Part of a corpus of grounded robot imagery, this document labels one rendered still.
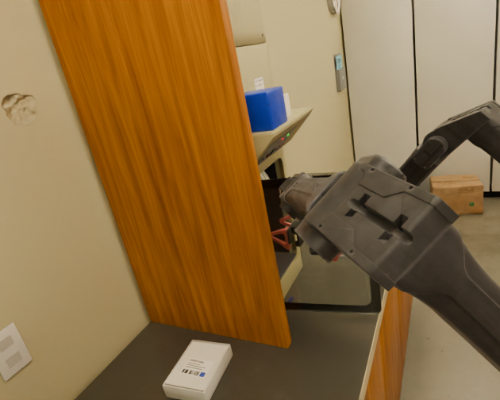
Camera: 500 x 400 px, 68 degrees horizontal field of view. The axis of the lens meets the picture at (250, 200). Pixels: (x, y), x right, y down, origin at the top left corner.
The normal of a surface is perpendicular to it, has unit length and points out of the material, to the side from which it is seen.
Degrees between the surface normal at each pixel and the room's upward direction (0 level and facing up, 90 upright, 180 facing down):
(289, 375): 0
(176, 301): 90
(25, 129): 88
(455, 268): 77
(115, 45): 90
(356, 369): 0
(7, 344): 90
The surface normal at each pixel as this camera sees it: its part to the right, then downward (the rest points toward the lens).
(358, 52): -0.43, 0.40
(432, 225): 0.06, 0.11
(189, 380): -0.19, -0.92
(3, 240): 0.88, 0.00
